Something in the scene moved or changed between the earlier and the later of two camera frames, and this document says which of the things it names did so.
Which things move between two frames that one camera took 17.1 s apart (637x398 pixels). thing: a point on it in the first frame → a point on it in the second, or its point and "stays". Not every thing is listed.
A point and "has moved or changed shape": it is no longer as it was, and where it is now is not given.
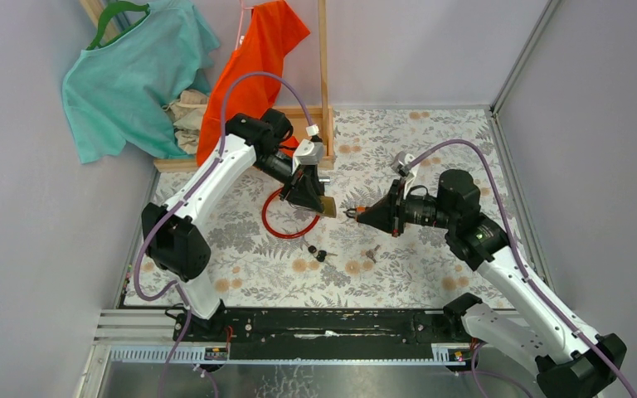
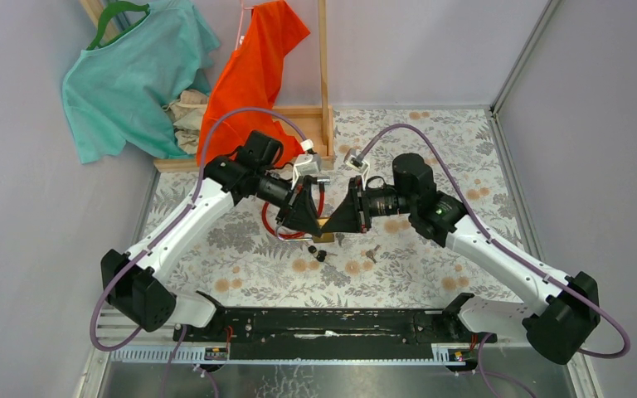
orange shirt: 270,31 stays
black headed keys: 320,254 stays
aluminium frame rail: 527,48 stays
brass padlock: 329,205 has moved or changed shape
